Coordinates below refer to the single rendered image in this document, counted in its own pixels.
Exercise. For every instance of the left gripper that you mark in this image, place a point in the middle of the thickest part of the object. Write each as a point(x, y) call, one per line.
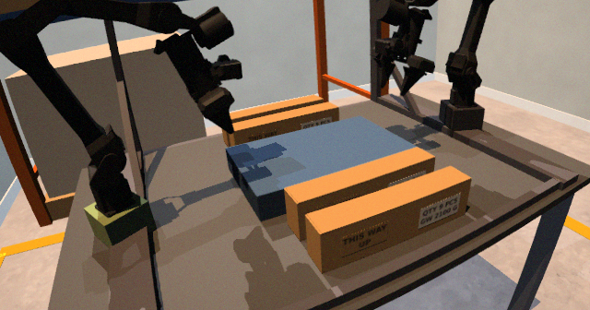
point(415, 63)

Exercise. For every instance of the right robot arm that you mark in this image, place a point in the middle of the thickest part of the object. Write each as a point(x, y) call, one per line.
point(20, 44)

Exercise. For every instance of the orange cardboard box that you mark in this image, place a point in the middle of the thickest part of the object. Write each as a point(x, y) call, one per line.
point(273, 108)
point(360, 227)
point(282, 123)
point(358, 181)

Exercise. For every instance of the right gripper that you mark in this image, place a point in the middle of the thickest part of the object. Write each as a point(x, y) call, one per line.
point(198, 78)

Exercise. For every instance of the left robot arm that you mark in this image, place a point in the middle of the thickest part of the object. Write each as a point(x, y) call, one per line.
point(461, 65)

